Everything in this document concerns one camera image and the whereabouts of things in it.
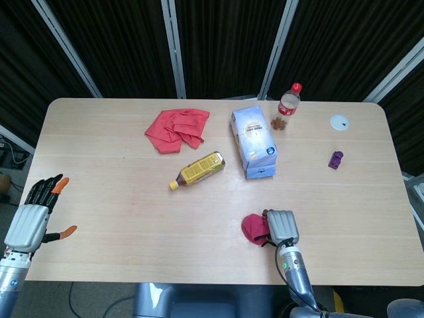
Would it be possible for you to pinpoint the yellow label tea bottle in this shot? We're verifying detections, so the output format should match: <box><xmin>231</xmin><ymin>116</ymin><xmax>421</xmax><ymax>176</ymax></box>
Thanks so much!
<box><xmin>169</xmin><ymin>151</ymin><xmax>227</xmax><ymax>191</ymax></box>

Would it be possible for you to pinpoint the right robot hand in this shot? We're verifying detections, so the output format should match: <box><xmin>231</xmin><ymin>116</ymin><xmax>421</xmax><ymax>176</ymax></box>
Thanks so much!
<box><xmin>262</xmin><ymin>209</ymin><xmax>301</xmax><ymax>248</ymax></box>

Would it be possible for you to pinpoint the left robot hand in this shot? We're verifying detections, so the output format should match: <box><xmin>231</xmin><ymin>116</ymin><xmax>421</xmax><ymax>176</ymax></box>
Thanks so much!
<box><xmin>3</xmin><ymin>174</ymin><xmax>78</xmax><ymax>256</ymax></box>

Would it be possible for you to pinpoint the red cap cola bottle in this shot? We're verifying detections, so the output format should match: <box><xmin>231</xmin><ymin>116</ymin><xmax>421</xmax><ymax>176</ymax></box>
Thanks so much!
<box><xmin>270</xmin><ymin>82</ymin><xmax>303</xmax><ymax>131</ymax></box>

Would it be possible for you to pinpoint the white round table grommet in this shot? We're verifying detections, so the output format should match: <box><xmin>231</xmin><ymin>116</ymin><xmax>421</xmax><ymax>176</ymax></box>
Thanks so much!
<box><xmin>329</xmin><ymin>113</ymin><xmax>351</xmax><ymax>133</ymax></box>

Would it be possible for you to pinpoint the purple toy block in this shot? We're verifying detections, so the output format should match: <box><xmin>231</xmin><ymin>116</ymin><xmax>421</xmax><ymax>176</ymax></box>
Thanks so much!
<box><xmin>327</xmin><ymin>150</ymin><xmax>345</xmax><ymax>171</ymax></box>

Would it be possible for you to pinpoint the light blue paper bag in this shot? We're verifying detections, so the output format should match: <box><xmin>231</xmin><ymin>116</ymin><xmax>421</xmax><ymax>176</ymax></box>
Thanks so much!
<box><xmin>229</xmin><ymin>105</ymin><xmax>278</xmax><ymax>180</ymax></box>

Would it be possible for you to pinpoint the magenta black pouch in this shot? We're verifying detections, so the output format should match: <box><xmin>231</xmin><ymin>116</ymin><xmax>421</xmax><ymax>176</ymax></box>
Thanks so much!
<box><xmin>240</xmin><ymin>213</ymin><xmax>272</xmax><ymax>248</ymax></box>

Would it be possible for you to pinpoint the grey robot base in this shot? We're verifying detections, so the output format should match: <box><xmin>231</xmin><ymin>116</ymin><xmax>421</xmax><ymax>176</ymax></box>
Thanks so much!
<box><xmin>132</xmin><ymin>282</ymin><xmax>289</xmax><ymax>318</ymax></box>

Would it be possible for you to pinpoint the red crumpled cloth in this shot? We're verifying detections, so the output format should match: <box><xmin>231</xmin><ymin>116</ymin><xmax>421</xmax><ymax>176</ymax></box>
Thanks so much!
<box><xmin>144</xmin><ymin>108</ymin><xmax>211</xmax><ymax>155</ymax></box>

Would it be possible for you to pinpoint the grey metal frame post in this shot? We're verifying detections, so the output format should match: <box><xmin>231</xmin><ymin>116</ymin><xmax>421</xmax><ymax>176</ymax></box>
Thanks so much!
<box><xmin>31</xmin><ymin>0</ymin><xmax>103</xmax><ymax>99</ymax></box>
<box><xmin>362</xmin><ymin>34</ymin><xmax>424</xmax><ymax>103</ymax></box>
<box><xmin>257</xmin><ymin>0</ymin><xmax>299</xmax><ymax>101</ymax></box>
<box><xmin>0</xmin><ymin>124</ymin><xmax>36</xmax><ymax>156</ymax></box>
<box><xmin>160</xmin><ymin>0</ymin><xmax>187</xmax><ymax>99</ymax></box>

